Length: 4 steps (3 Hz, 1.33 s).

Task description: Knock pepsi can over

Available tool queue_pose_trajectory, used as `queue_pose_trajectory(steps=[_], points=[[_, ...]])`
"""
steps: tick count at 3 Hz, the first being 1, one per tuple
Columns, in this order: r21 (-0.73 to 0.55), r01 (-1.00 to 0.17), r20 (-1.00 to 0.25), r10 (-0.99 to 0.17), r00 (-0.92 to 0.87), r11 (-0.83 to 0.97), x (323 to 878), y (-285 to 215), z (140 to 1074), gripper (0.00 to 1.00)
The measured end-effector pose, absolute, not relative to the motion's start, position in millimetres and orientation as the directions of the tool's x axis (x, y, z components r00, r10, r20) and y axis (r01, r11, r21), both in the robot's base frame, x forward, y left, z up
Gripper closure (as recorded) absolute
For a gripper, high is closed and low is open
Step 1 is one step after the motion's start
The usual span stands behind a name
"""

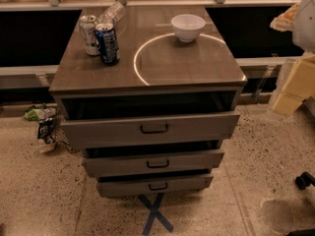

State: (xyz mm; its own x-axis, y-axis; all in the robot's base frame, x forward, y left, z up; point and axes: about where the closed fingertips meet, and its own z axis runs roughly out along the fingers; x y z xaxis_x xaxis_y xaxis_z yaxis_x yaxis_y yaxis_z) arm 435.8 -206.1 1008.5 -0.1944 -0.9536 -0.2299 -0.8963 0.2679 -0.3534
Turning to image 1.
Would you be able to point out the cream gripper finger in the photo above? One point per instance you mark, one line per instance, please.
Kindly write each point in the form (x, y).
(284, 22)
(299, 86)

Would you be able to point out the blue pepsi can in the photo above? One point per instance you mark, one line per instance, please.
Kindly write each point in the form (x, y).
(107, 43)

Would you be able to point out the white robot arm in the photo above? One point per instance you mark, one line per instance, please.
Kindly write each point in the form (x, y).
(303, 36)

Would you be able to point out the white green soda can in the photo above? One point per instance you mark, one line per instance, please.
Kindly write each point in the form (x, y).
(87, 25)

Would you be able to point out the top grey drawer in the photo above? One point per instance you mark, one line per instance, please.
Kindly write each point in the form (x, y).
(172, 129)

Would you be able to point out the grey drawer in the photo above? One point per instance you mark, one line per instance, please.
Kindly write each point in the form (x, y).
(172, 129)
(154, 185)
(153, 163)

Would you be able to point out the black chair caster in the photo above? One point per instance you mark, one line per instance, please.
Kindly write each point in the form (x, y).
(304, 180)

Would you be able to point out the white ceramic bowl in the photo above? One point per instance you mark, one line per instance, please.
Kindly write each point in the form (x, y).
(187, 27)

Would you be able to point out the middle grey drawer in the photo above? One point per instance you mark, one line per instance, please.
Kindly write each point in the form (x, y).
(153, 163)

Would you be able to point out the grey drawer cabinet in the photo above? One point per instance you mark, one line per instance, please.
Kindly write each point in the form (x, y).
(157, 75)

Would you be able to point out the clear plastic water bottle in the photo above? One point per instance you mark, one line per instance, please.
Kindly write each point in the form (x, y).
(113, 14)

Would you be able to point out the bottom grey drawer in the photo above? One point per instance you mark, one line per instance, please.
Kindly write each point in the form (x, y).
(154, 185)

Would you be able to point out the blue tape cross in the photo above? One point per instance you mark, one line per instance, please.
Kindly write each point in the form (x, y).
(154, 214)

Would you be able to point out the black white chip bag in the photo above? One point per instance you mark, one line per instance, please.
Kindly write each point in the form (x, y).
(45, 130)

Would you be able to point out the wire mesh basket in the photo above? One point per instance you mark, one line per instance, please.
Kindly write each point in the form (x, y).
(60, 137)

